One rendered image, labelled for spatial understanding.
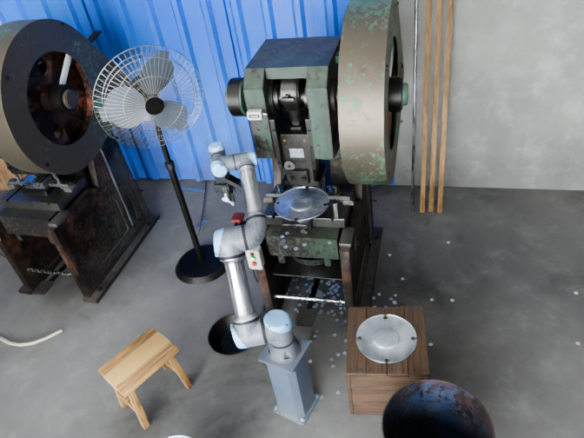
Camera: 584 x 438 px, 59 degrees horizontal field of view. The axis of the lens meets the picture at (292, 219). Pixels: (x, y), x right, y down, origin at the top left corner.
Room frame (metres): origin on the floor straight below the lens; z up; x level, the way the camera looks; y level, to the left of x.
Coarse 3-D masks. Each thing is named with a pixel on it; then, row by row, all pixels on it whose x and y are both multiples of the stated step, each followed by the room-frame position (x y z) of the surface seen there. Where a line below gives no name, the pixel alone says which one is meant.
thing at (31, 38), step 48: (0, 48) 2.60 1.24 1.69; (48, 48) 2.81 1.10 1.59; (96, 48) 3.15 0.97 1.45; (0, 96) 2.42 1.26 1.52; (48, 96) 2.71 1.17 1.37; (96, 96) 3.00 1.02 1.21; (0, 144) 2.42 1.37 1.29; (48, 144) 2.54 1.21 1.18; (96, 144) 2.85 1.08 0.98; (48, 192) 2.84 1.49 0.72; (96, 192) 2.97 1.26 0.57; (0, 240) 2.72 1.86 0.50; (48, 240) 3.03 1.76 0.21; (96, 240) 2.83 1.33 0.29; (48, 288) 2.57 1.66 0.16; (96, 288) 2.63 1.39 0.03
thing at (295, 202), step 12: (288, 192) 2.30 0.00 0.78; (300, 192) 2.28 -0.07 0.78; (312, 192) 2.26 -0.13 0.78; (324, 192) 2.24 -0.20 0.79; (276, 204) 2.21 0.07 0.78; (288, 204) 2.19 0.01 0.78; (300, 204) 2.17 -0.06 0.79; (312, 204) 2.15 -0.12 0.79; (288, 216) 2.09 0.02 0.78; (300, 216) 2.07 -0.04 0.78; (312, 216) 2.06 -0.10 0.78
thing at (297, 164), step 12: (288, 132) 2.25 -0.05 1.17; (300, 132) 2.23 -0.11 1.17; (288, 144) 2.23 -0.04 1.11; (300, 144) 2.21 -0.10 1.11; (288, 156) 2.24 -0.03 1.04; (300, 156) 2.22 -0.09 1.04; (288, 168) 2.23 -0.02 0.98; (300, 168) 2.22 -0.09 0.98; (288, 180) 2.25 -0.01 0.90; (300, 180) 2.19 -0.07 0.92; (312, 180) 2.20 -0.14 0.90
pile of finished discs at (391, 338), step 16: (368, 320) 1.70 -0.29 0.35; (384, 320) 1.68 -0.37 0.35; (400, 320) 1.66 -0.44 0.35; (368, 336) 1.60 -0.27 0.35; (384, 336) 1.58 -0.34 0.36; (400, 336) 1.57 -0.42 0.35; (416, 336) 1.55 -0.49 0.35; (368, 352) 1.51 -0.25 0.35; (384, 352) 1.49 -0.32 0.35; (400, 352) 1.48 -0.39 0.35
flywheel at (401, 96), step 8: (392, 48) 2.40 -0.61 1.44; (392, 56) 2.34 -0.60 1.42; (392, 64) 2.33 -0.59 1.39; (392, 72) 2.43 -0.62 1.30; (392, 80) 2.13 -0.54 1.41; (400, 80) 2.11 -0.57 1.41; (392, 88) 2.09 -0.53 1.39; (400, 88) 2.08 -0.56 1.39; (392, 96) 2.07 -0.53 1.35; (400, 96) 2.07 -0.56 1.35; (392, 104) 2.07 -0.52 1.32; (400, 104) 2.07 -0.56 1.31; (392, 112) 2.38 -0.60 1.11; (392, 120) 2.37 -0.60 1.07
